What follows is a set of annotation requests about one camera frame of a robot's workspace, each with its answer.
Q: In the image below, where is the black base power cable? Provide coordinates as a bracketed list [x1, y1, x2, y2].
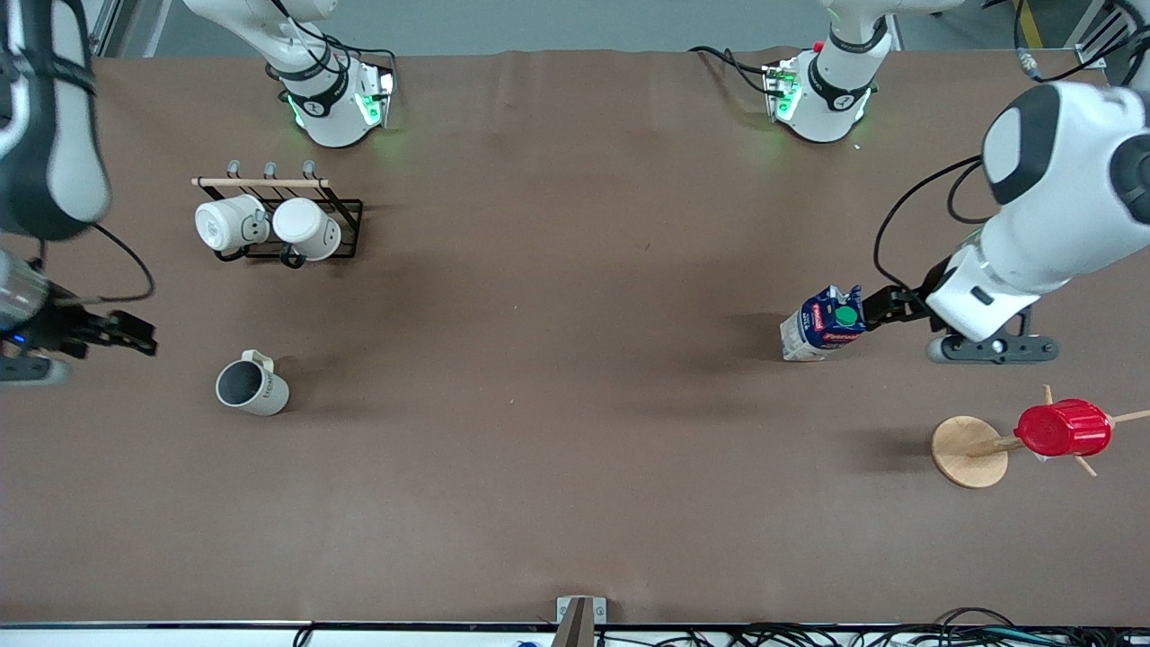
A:
[687, 44, 775, 98]

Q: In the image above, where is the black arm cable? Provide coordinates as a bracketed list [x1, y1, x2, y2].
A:
[88, 222, 156, 306]
[872, 155, 991, 290]

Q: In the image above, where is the black cable bundle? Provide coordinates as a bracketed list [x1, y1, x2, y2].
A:
[719, 607, 1150, 647]

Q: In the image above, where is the black wire mug rack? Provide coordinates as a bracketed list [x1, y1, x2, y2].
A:
[190, 159, 365, 270]

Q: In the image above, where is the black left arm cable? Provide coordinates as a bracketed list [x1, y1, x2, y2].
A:
[872, 155, 991, 290]

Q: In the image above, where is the grey mug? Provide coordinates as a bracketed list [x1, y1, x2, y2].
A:
[215, 350, 291, 418]

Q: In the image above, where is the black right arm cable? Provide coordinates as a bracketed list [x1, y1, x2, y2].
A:
[88, 222, 156, 306]

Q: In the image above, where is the blue white milk carton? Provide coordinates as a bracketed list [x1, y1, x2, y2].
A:
[779, 285, 869, 362]

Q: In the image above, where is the wooden mug tree stand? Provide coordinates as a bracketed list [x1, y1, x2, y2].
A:
[930, 385, 1150, 490]

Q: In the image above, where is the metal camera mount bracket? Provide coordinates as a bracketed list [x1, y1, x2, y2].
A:
[554, 595, 608, 647]

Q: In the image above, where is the aluminium frame post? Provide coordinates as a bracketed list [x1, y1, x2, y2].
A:
[1067, 0, 1135, 70]
[85, 0, 173, 60]

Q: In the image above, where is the white mug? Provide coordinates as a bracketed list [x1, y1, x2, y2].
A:
[271, 197, 343, 262]
[194, 193, 270, 255]

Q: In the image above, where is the red plastic cup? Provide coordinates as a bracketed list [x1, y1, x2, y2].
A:
[1014, 398, 1114, 458]

